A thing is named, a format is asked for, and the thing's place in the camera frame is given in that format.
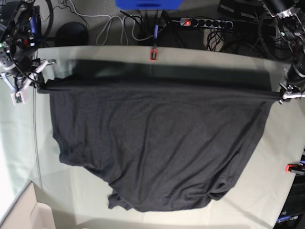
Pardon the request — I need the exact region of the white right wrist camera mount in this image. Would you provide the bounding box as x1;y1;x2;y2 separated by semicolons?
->
0;59;56;106

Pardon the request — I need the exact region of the round black base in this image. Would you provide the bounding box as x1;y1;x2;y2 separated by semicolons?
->
54;22;89;47

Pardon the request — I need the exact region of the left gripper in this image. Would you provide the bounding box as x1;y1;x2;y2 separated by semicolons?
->
279;79;305;104

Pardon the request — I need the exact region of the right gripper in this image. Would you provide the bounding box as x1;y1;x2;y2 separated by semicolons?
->
13;62;45;90

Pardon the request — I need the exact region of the red black clamp right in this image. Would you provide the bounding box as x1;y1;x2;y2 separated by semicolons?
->
285;164;305;176

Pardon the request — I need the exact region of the black power strip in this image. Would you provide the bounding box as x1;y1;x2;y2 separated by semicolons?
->
180;18;234;30

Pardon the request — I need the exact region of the white cable loop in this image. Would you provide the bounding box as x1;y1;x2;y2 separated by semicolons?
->
96;14;129;46

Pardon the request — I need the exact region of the dark grey t-shirt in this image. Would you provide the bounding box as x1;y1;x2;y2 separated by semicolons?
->
39;78;280;212

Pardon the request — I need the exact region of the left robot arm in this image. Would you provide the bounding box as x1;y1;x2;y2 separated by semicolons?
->
258;0;305;104

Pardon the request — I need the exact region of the red black clamp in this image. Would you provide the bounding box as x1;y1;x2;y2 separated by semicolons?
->
285;164;305;176
150;48;158;61

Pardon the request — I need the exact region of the blue box top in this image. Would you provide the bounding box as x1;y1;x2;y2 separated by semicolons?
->
115;0;182;10

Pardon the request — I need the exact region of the red black clamp top centre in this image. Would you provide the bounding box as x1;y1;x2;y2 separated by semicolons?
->
150;48;158;61

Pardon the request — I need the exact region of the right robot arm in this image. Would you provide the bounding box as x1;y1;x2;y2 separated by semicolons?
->
0;0;54;92

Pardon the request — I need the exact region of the light green table cloth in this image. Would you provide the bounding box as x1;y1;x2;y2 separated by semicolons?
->
0;46;305;229

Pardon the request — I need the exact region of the beige box corner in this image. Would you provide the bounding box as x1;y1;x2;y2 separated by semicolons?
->
0;181;56;229

